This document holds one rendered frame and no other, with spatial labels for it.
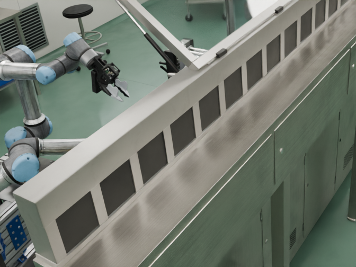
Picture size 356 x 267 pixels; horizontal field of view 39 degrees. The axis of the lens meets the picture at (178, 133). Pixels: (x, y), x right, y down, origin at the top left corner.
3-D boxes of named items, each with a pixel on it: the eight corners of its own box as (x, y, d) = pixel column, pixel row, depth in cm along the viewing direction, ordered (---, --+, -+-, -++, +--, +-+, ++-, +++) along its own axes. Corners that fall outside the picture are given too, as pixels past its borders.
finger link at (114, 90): (121, 97, 210) (108, 80, 212) (116, 105, 214) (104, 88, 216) (126, 95, 212) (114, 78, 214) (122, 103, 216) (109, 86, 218)
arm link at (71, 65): (50, 68, 225) (56, 53, 217) (67, 58, 232) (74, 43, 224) (62, 80, 224) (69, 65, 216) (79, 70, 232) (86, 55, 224)
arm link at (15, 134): (5, 156, 266) (-3, 135, 259) (24, 143, 275) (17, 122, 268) (20, 162, 260) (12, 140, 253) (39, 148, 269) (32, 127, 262)
